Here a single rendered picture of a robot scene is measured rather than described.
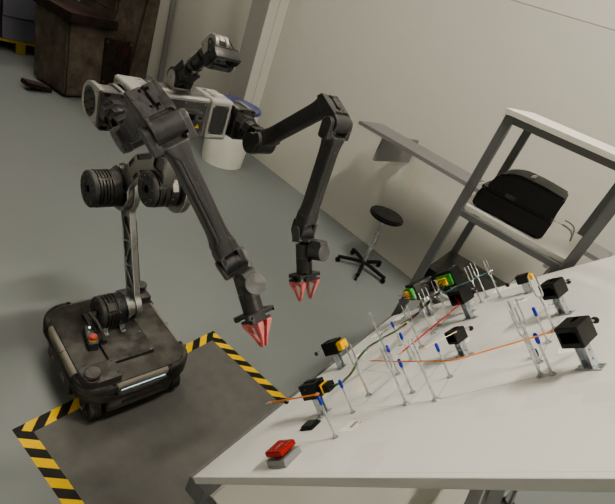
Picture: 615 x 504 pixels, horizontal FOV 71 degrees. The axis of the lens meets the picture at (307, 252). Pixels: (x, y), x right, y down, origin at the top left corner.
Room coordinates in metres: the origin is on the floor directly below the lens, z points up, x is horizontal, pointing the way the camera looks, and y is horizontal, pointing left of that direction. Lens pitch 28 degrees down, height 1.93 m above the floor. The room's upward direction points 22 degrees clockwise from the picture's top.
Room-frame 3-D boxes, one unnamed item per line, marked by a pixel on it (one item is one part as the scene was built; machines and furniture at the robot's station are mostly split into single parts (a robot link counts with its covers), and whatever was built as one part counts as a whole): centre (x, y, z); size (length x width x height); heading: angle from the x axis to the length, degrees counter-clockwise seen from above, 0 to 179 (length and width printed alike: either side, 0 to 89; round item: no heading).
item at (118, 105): (1.23, 0.69, 1.45); 0.09 x 0.08 x 0.12; 144
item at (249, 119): (1.63, 0.39, 1.45); 0.09 x 0.08 x 0.12; 144
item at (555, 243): (1.90, -0.83, 0.92); 0.60 x 0.50 x 1.85; 153
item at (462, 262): (1.87, -0.75, 1.09); 0.35 x 0.33 x 0.07; 153
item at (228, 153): (4.89, 1.37, 0.36); 0.60 x 0.58 x 0.71; 144
